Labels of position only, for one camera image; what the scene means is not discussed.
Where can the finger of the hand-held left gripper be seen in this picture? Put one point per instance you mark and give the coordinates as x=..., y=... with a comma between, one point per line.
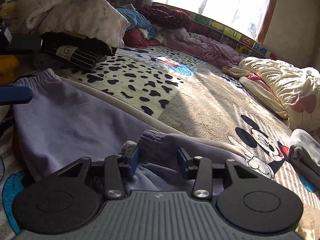
x=17, y=95
x=25, y=43

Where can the purple pants with cream stripe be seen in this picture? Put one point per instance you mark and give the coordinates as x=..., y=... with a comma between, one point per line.
x=75, y=120

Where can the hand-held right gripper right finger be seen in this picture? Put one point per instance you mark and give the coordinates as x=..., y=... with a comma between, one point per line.
x=182, y=162

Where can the printed cartoon blanket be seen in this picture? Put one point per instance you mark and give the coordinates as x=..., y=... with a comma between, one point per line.
x=200, y=105

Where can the black striped garment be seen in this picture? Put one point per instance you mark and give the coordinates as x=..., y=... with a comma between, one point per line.
x=80, y=55

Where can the cream quilt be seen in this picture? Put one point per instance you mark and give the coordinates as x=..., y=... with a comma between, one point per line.
x=287, y=85

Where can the yellow bundle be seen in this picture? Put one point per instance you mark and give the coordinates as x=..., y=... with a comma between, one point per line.
x=7, y=67

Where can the lilac sheet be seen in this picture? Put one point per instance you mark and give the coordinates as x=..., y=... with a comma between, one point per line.
x=205, y=47

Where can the colourful foam bed bumper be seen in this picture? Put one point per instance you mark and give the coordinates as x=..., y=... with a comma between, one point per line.
x=230, y=31

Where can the white printed cloth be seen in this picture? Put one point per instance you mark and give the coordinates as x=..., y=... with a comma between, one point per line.
x=75, y=12

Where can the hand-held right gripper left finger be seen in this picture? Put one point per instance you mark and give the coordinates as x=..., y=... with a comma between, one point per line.
x=133, y=161

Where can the grey folded cloth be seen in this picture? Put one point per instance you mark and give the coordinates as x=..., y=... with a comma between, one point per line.
x=305, y=152

